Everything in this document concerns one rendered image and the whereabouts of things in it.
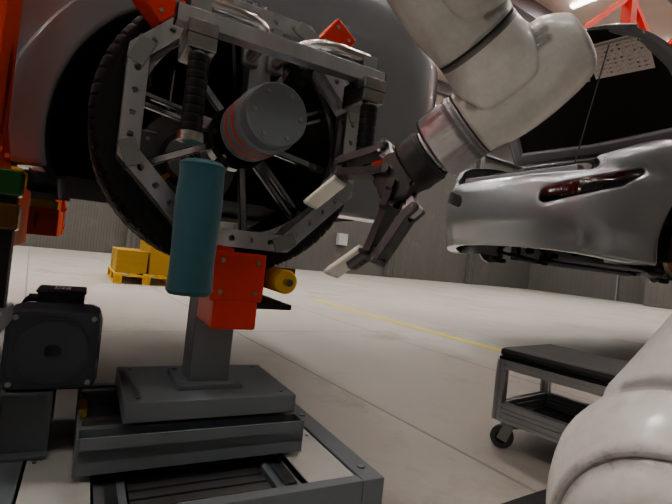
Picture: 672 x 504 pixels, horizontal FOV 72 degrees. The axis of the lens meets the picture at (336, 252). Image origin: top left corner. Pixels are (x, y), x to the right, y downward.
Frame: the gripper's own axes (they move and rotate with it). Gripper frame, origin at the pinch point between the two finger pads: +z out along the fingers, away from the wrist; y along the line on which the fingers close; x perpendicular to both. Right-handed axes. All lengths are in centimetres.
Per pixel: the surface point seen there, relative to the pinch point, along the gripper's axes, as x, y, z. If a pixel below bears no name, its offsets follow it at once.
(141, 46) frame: 20, 51, 16
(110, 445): -1, -10, 65
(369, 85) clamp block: -11.6, 33.6, -13.0
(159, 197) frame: 7.4, 28.4, 31.1
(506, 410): -112, -14, 23
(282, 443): -37, -14, 53
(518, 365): -108, -4, 11
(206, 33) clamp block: 18.2, 34.7, -0.9
